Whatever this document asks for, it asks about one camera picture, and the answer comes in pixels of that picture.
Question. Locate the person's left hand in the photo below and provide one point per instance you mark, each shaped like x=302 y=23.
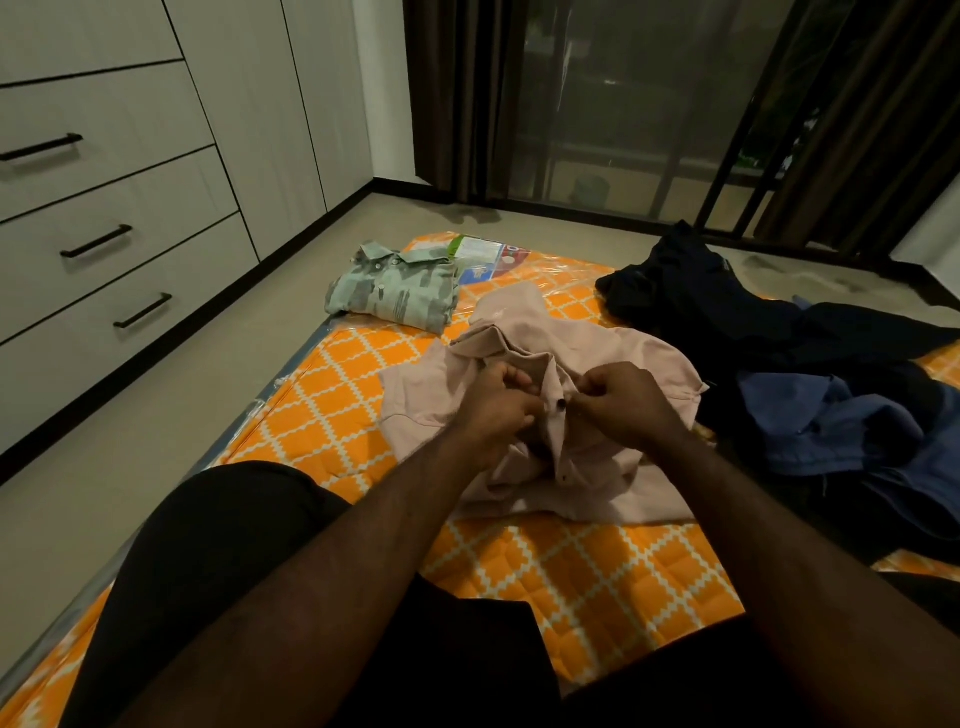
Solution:
x=491 y=412

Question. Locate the person's right hand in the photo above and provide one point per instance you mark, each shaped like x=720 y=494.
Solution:
x=626 y=409

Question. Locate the person's left thumb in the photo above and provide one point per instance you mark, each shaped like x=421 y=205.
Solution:
x=525 y=411

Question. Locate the person's right thumb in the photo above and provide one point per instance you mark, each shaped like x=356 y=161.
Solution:
x=583 y=409

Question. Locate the beige button shirt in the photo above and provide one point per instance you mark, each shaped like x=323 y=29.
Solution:
x=465 y=382

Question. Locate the person's left forearm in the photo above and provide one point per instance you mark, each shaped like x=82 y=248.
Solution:
x=315 y=592

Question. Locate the person's right forearm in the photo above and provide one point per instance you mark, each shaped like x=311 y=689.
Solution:
x=810 y=592

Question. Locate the colourful mattress label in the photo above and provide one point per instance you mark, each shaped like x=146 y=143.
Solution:
x=480 y=259

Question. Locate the black garment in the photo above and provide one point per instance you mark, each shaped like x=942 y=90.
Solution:
x=705 y=300

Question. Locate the orange quilted mattress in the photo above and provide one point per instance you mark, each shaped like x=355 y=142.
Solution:
x=600 y=577

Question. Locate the folded green patterned shirt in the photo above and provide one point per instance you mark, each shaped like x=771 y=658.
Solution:
x=394 y=289

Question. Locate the blue garment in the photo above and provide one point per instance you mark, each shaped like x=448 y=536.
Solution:
x=832 y=427

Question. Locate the glass sliding door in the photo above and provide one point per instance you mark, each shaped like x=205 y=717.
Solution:
x=637 y=105

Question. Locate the dark brown curtain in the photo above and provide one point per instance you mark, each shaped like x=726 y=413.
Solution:
x=457 y=97
x=862 y=127

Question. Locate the person's black shorts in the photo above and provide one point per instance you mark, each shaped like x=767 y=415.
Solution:
x=225 y=540

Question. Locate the white drawer cabinet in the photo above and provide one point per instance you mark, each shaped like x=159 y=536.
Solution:
x=150 y=187

